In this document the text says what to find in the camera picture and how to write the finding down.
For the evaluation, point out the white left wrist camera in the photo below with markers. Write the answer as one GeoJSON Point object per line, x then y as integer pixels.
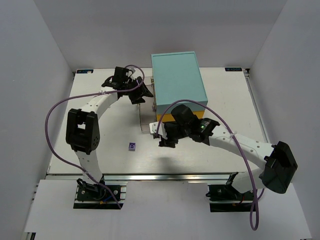
{"type": "Point", "coordinates": [131, 72]}

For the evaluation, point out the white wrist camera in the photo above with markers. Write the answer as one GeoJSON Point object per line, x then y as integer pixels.
{"type": "Point", "coordinates": [157, 128]}
{"type": "Point", "coordinates": [131, 72]}

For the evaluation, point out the blue label right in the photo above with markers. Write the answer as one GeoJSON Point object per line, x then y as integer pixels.
{"type": "Point", "coordinates": [233, 69]}

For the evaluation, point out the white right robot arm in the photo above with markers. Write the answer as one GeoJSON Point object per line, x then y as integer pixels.
{"type": "Point", "coordinates": [276, 164]}

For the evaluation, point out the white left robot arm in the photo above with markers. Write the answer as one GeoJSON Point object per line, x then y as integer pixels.
{"type": "Point", "coordinates": [82, 127]}

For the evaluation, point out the blue label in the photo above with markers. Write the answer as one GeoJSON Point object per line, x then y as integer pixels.
{"type": "Point", "coordinates": [233, 69]}
{"type": "Point", "coordinates": [84, 71]}

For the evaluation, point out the purple square lego lower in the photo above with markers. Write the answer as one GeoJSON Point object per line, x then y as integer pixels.
{"type": "Point", "coordinates": [132, 146]}

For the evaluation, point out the blue label left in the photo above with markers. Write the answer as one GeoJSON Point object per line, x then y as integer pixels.
{"type": "Point", "coordinates": [84, 71]}

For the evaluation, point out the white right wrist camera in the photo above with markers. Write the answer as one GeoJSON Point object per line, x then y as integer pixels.
{"type": "Point", "coordinates": [157, 128]}

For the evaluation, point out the stacked teal yellow drawer cabinet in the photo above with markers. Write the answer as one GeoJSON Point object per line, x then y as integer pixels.
{"type": "Point", "coordinates": [177, 76]}

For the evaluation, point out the transparent bottom drawer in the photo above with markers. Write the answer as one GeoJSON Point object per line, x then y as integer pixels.
{"type": "Point", "coordinates": [147, 110]}

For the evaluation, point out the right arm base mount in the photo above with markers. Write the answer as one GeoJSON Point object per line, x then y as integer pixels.
{"type": "Point", "coordinates": [227, 200]}

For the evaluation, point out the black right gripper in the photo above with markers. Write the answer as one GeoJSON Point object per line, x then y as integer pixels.
{"type": "Point", "coordinates": [167, 135]}

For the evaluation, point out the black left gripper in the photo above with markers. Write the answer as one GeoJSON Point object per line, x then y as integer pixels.
{"type": "Point", "coordinates": [138, 90]}

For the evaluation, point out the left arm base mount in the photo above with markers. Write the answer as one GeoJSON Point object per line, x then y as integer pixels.
{"type": "Point", "coordinates": [95, 197]}

